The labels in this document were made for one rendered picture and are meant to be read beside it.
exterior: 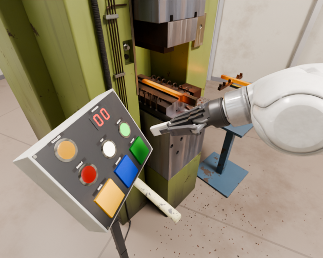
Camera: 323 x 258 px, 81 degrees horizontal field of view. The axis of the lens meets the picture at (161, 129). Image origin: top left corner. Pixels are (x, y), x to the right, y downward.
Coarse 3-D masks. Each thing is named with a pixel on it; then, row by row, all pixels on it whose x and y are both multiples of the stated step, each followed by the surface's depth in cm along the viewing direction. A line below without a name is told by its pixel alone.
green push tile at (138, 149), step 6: (138, 138) 68; (132, 144) 65; (138, 144) 67; (144, 144) 69; (132, 150) 63; (138, 150) 66; (144, 150) 69; (138, 156) 65; (144, 156) 68; (138, 162) 66
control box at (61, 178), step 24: (72, 120) 49; (96, 120) 55; (120, 120) 63; (48, 144) 42; (96, 144) 53; (120, 144) 61; (24, 168) 42; (48, 168) 41; (72, 168) 45; (96, 168) 51; (48, 192) 46; (72, 192) 44; (96, 192) 49; (72, 216) 50; (96, 216) 48
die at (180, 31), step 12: (144, 24) 81; (156, 24) 77; (168, 24) 73; (180, 24) 78; (192, 24) 83; (144, 36) 84; (156, 36) 79; (168, 36) 76; (180, 36) 81; (192, 36) 87
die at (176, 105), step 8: (152, 80) 120; (144, 88) 112; (152, 88) 112; (176, 88) 111; (152, 96) 106; (160, 96) 104; (168, 96) 104; (176, 96) 102; (152, 104) 103; (160, 104) 99; (168, 104) 99; (176, 104) 101; (184, 104) 107; (168, 112) 99
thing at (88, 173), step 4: (84, 168) 48; (88, 168) 49; (92, 168) 50; (84, 172) 47; (88, 172) 48; (92, 172) 49; (84, 176) 47; (88, 176) 48; (92, 176) 49; (84, 180) 47; (88, 180) 48; (92, 180) 49
